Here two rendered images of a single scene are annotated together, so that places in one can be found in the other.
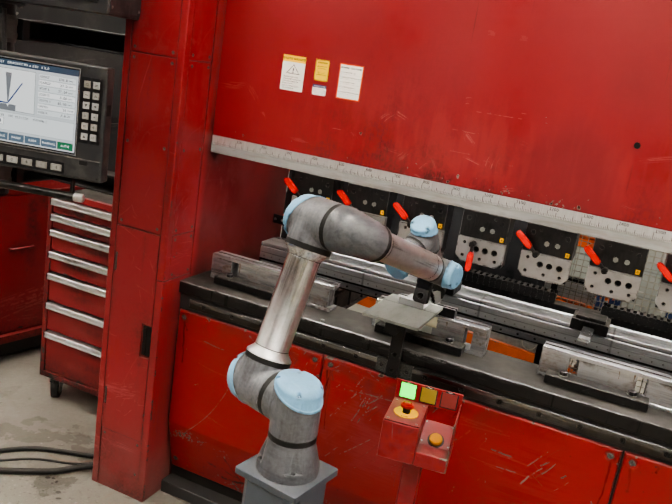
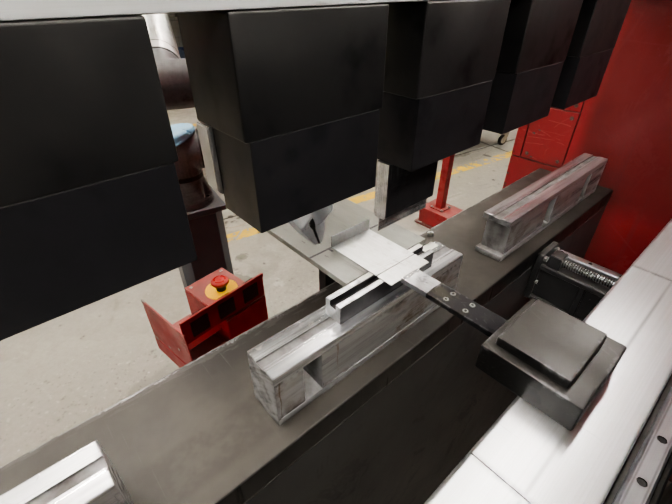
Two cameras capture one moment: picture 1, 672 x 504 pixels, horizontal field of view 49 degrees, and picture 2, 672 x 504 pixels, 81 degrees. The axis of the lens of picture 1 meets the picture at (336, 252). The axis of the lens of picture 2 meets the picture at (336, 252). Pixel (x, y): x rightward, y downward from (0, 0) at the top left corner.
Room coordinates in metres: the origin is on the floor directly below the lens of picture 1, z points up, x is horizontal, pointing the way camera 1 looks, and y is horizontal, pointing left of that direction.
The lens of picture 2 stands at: (2.51, -0.77, 1.36)
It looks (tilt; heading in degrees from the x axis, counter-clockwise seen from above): 35 degrees down; 116
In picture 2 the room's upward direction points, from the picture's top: straight up
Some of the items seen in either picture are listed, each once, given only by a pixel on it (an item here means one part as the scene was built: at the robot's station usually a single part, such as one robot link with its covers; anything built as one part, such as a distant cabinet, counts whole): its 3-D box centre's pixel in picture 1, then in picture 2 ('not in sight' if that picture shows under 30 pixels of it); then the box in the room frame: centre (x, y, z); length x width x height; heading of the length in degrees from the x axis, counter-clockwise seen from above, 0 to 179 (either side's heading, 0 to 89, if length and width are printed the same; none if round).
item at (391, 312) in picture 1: (404, 311); (333, 228); (2.24, -0.24, 1.00); 0.26 x 0.18 x 0.01; 158
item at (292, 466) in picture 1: (290, 449); (186, 186); (1.59, 0.04, 0.82); 0.15 x 0.15 x 0.10
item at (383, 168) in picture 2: not in sight; (406, 187); (2.38, -0.30, 1.13); 0.10 x 0.02 x 0.10; 68
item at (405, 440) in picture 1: (420, 424); (209, 312); (1.97, -0.32, 0.75); 0.20 x 0.16 x 0.18; 76
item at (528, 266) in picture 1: (548, 251); (37, 168); (2.24, -0.64, 1.26); 0.15 x 0.09 x 0.17; 68
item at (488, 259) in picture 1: (485, 237); (292, 111); (2.31, -0.46, 1.26); 0.15 x 0.09 x 0.17; 68
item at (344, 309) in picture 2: (426, 305); (383, 280); (2.37, -0.33, 0.98); 0.20 x 0.03 x 0.03; 68
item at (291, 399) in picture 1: (294, 403); (180, 149); (1.60, 0.04, 0.94); 0.13 x 0.12 x 0.14; 48
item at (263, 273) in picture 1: (273, 280); (547, 199); (2.59, 0.21, 0.92); 0.50 x 0.06 x 0.10; 68
